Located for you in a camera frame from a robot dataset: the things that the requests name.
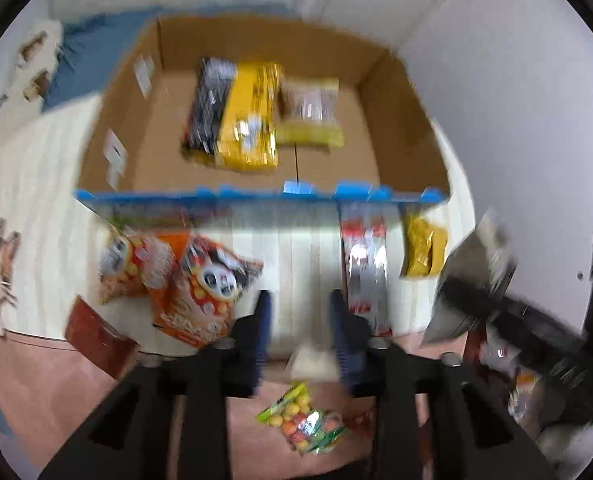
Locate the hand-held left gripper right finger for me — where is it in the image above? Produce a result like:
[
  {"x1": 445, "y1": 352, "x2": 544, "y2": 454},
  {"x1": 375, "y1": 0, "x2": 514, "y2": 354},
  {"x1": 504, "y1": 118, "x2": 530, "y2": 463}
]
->
[{"x1": 329, "y1": 290, "x2": 557, "y2": 480}]

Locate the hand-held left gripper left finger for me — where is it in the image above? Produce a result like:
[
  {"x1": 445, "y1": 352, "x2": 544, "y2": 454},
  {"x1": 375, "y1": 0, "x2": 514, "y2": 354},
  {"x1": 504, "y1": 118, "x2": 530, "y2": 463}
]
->
[{"x1": 39, "y1": 290, "x2": 274, "y2": 480}]

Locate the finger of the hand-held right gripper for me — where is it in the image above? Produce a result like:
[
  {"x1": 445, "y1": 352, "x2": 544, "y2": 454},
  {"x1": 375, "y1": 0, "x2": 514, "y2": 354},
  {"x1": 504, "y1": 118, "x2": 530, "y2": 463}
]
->
[{"x1": 444, "y1": 280, "x2": 585, "y2": 361}]

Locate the red and silver snack packet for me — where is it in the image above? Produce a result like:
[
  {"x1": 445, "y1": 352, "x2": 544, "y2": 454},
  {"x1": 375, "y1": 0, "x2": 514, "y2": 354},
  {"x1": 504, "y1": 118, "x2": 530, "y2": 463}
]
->
[{"x1": 339, "y1": 205, "x2": 395, "y2": 338}]

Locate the orange panda snack packet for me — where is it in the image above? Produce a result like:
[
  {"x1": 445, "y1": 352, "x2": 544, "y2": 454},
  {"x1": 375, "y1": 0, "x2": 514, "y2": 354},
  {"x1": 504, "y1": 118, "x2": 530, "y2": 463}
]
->
[
  {"x1": 98, "y1": 225, "x2": 177, "y2": 306},
  {"x1": 151, "y1": 235, "x2": 264, "y2": 348}
]

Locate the colourful candy bag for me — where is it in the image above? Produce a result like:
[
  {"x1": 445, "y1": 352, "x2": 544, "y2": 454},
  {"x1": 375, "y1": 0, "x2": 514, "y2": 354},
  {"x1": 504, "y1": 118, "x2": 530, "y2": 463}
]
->
[{"x1": 255, "y1": 382, "x2": 350, "y2": 456}]

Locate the small yellow snack packet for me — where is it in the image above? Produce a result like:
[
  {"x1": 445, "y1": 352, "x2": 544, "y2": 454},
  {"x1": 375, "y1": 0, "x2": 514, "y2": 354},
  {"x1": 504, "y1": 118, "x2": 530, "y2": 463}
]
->
[{"x1": 401, "y1": 212, "x2": 448, "y2": 278}]

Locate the cardboard box with blue print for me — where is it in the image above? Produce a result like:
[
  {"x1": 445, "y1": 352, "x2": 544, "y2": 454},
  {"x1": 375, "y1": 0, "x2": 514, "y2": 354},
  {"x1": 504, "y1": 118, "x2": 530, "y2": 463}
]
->
[{"x1": 72, "y1": 14, "x2": 452, "y2": 223}]

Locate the dark red snack packet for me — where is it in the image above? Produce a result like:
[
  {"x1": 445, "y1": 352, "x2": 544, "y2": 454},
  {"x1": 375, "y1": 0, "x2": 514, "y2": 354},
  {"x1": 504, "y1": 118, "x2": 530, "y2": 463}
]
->
[{"x1": 65, "y1": 296, "x2": 140, "y2": 381}]

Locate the clear orange snack packet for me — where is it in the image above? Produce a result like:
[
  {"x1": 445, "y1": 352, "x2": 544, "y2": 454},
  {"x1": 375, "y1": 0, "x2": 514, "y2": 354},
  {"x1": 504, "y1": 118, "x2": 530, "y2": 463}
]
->
[{"x1": 477, "y1": 330, "x2": 547, "y2": 426}]

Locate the large yellow snack packet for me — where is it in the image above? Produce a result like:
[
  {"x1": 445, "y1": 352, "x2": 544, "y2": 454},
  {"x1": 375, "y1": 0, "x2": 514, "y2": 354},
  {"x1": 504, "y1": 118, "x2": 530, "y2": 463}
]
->
[{"x1": 215, "y1": 62, "x2": 283, "y2": 171}]

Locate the clear yellow-edged snack packet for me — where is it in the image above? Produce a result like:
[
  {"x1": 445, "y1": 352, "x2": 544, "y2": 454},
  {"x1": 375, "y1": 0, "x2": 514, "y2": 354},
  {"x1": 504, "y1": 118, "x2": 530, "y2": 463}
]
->
[{"x1": 275, "y1": 77, "x2": 345, "y2": 148}]

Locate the black snack packet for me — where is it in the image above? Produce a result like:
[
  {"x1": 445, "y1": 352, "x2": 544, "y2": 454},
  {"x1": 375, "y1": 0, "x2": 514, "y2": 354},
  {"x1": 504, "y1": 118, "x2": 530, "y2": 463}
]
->
[{"x1": 181, "y1": 57, "x2": 237, "y2": 161}]

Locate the bear print pillow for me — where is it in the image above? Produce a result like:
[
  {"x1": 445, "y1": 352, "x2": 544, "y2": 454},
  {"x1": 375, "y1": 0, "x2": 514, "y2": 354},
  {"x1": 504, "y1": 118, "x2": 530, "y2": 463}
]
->
[{"x1": 0, "y1": 17, "x2": 64, "y2": 156}]

